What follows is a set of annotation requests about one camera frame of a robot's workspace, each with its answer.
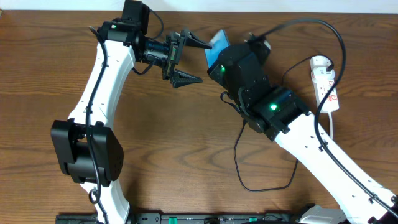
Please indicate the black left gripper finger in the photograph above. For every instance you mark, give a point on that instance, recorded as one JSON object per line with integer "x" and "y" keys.
{"x": 191, "y": 40}
{"x": 180, "y": 78}

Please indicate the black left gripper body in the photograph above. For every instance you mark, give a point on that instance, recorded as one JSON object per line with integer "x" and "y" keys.
{"x": 173, "y": 55}

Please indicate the blue Galaxy smartphone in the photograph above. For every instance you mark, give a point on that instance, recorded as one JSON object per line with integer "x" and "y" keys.
{"x": 219, "y": 42}

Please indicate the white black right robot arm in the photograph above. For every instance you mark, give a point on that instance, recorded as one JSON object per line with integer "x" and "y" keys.
{"x": 285, "y": 119}

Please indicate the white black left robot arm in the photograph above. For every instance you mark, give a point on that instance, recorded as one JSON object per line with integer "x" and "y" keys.
{"x": 85, "y": 144}

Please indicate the white USB charger plug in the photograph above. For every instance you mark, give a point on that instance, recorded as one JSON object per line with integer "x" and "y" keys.
{"x": 322, "y": 68}

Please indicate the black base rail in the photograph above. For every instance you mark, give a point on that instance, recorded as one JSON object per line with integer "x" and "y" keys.
{"x": 156, "y": 218}

